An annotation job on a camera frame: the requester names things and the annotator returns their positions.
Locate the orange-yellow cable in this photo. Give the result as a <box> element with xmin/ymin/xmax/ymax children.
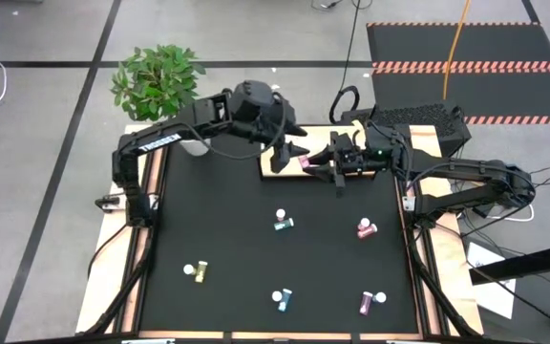
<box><xmin>441</xmin><ymin>0</ymin><xmax>473</xmax><ymax>101</ymax></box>

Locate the black desk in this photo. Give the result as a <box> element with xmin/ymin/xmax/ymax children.
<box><xmin>469</xmin><ymin>240</ymin><xmax>550</xmax><ymax>288</ymax></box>

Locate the black table mat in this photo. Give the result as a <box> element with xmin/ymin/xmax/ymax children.
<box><xmin>138</xmin><ymin>129</ymin><xmax>420</xmax><ymax>334</ymax></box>

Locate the black floor cable tangle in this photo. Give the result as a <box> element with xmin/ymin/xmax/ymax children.
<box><xmin>309</xmin><ymin>0</ymin><xmax>374</xmax><ymax>11</ymax></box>

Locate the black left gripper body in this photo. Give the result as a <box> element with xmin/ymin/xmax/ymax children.
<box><xmin>260</xmin><ymin>107</ymin><xmax>300</xmax><ymax>174</ymax></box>

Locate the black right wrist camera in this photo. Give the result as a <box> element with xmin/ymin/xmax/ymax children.
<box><xmin>340</xmin><ymin>148</ymin><xmax>366</xmax><ymax>173</ymax></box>

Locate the black braided cable conduit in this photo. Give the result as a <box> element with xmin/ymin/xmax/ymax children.
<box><xmin>404</xmin><ymin>224</ymin><xmax>476</xmax><ymax>338</ymax></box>
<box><xmin>79</xmin><ymin>224</ymin><xmax>157</xmax><ymax>335</ymax></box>

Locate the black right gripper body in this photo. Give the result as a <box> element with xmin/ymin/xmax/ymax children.
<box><xmin>330</xmin><ymin>131</ymin><xmax>370</xmax><ymax>198</ymax></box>

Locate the long black floor cable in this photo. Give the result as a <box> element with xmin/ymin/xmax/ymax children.
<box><xmin>465</xmin><ymin>260</ymin><xmax>550</xmax><ymax>333</ymax></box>

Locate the white paper sheet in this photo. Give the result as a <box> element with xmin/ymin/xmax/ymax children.
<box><xmin>465</xmin><ymin>242</ymin><xmax>518</xmax><ymax>320</ymax></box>

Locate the thin black hanging cable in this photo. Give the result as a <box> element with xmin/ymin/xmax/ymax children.
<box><xmin>341</xmin><ymin>0</ymin><xmax>363</xmax><ymax>92</ymax></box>

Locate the black hazard-striped floor mat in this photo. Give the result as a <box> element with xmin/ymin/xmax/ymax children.
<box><xmin>366</xmin><ymin>21</ymin><xmax>550</xmax><ymax>126</ymax></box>

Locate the green plant in white pot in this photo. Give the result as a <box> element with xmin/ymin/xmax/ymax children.
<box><xmin>110</xmin><ymin>44</ymin><xmax>212</xmax><ymax>158</ymax></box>

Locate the thick black cable loop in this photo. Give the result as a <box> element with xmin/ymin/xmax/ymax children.
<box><xmin>328</xmin><ymin>84</ymin><xmax>361</xmax><ymax>125</ymax></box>

